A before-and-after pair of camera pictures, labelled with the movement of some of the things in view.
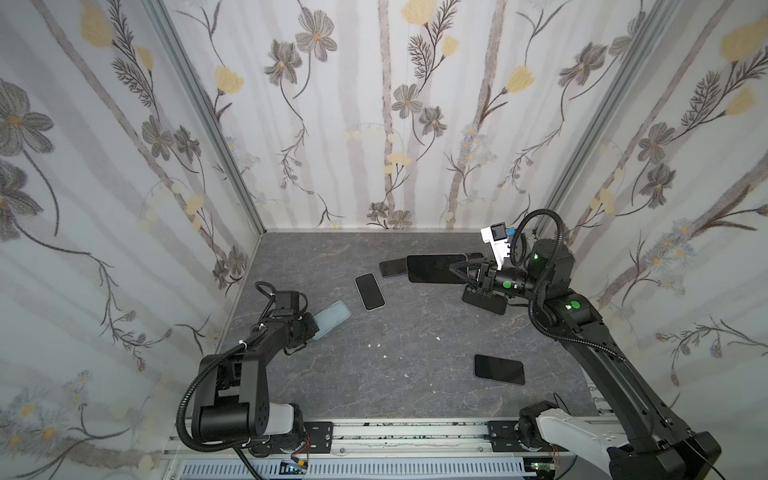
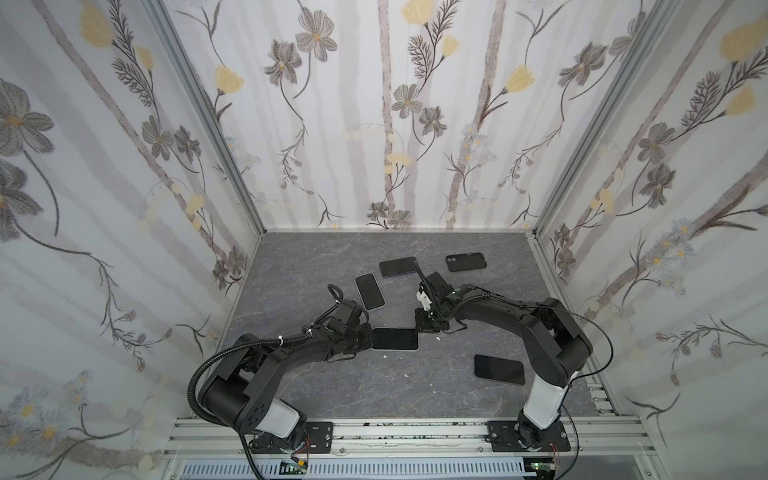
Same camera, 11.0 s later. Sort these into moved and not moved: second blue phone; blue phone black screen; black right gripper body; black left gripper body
Moved: black right gripper body; black left gripper body
Not moved: second blue phone; blue phone black screen
